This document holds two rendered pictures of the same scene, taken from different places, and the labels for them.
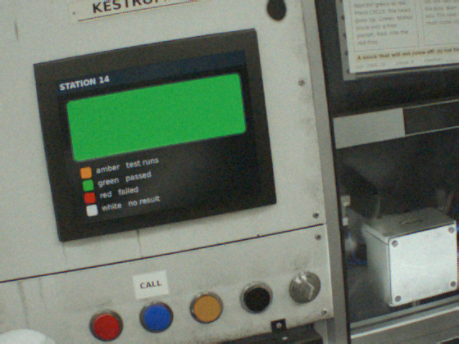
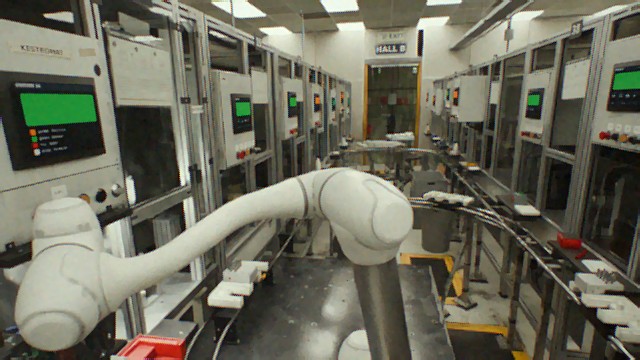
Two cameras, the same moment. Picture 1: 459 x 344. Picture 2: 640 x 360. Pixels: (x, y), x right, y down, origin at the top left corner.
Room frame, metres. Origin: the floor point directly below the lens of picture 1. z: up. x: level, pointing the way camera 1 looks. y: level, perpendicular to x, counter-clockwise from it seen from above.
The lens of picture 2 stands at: (0.19, 0.63, 1.66)
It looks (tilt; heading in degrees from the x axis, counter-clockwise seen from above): 14 degrees down; 294
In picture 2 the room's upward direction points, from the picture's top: 1 degrees counter-clockwise
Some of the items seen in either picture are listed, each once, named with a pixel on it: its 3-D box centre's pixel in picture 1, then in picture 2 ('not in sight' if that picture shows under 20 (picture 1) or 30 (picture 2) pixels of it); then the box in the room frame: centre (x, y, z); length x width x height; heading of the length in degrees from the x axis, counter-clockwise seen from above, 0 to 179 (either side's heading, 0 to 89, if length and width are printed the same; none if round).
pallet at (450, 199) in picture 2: not in sight; (448, 201); (0.36, -2.43, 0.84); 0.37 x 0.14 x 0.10; 161
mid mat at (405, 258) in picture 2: not in sight; (430, 275); (0.48, -2.73, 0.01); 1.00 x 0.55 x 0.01; 103
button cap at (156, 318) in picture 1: (156, 316); not in sight; (1.09, 0.10, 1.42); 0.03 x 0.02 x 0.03; 103
